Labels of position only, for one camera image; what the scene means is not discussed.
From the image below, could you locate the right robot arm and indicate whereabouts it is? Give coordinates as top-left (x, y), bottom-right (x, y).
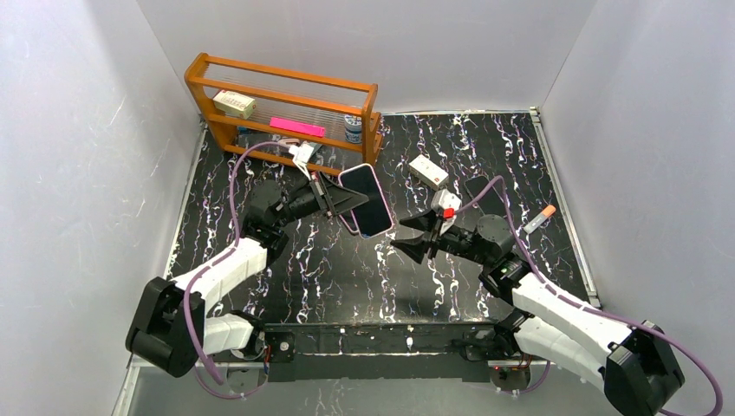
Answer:
top-left (391, 209), bottom-right (686, 415)

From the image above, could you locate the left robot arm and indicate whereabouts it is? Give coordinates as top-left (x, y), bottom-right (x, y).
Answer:
top-left (125, 172), bottom-right (369, 384)

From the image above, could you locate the black phone clear case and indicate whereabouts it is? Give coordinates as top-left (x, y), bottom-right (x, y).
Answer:
top-left (464, 176), bottom-right (506, 218)

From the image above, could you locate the white box red label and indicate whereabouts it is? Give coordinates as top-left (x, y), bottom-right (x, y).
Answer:
top-left (408, 155), bottom-right (449, 191)

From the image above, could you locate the pale green eraser block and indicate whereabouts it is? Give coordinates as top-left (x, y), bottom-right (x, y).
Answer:
top-left (300, 141), bottom-right (322, 160)

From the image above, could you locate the white stapler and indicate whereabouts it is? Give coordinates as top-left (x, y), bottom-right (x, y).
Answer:
top-left (277, 138), bottom-right (302, 147)

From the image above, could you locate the orange wooden shelf rack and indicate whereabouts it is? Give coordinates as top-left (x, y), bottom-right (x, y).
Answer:
top-left (184, 53), bottom-right (383, 166)

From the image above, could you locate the blue white small jar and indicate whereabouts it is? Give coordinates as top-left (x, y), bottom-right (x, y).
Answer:
top-left (343, 114), bottom-right (362, 144)

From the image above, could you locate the pink flat card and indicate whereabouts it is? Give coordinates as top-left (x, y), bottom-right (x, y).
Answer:
top-left (270, 117), bottom-right (326, 138)

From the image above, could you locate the orange capped white marker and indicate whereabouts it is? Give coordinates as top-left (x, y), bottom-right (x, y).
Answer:
top-left (523, 205), bottom-right (556, 234)

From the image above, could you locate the white cardboard box on shelf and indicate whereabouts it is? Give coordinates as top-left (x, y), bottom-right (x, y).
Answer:
top-left (212, 90), bottom-right (257, 120)

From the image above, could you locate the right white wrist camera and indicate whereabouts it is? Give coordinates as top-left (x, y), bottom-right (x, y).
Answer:
top-left (431, 189), bottom-right (461, 230)

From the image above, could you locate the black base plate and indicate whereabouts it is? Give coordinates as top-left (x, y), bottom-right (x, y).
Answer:
top-left (265, 322), bottom-right (508, 382)

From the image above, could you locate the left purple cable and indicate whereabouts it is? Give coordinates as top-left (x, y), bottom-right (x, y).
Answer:
top-left (183, 141), bottom-right (300, 401)

